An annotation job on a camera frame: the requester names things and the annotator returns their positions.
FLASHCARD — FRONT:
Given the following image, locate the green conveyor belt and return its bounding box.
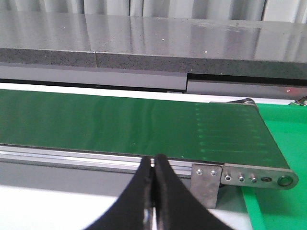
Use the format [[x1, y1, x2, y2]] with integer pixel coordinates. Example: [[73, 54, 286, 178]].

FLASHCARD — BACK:
[[0, 90, 288, 168]]

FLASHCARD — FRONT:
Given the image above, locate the white curtain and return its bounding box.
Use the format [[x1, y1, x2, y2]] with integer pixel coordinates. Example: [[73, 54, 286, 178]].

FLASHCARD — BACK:
[[0, 0, 307, 23]]

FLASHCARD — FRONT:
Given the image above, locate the small wired sensor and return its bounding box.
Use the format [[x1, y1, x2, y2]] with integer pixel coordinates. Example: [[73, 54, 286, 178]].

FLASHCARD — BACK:
[[289, 96, 307, 106]]

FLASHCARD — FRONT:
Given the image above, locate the aluminium conveyor frame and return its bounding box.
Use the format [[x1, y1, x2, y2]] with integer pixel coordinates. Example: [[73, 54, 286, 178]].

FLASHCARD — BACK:
[[0, 98, 299, 191]]

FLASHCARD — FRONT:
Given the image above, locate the steel conveyor support bracket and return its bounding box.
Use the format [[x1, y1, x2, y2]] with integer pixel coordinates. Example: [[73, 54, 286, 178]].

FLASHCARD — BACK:
[[190, 164, 222, 208]]

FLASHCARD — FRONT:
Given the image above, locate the grey stone counter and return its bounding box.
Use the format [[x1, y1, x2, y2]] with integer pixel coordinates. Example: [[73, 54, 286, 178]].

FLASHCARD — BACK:
[[0, 10, 307, 99]]

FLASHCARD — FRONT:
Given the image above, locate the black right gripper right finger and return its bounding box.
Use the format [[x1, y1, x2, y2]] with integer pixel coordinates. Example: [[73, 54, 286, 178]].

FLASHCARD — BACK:
[[154, 154, 231, 230]]

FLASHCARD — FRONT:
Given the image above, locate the green tray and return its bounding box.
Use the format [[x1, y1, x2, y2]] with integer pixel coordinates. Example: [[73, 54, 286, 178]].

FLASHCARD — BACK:
[[241, 103, 307, 230]]

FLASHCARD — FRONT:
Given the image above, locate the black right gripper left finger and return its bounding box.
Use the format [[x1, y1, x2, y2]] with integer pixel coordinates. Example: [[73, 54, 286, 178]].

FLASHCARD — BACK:
[[86, 157, 153, 230]]

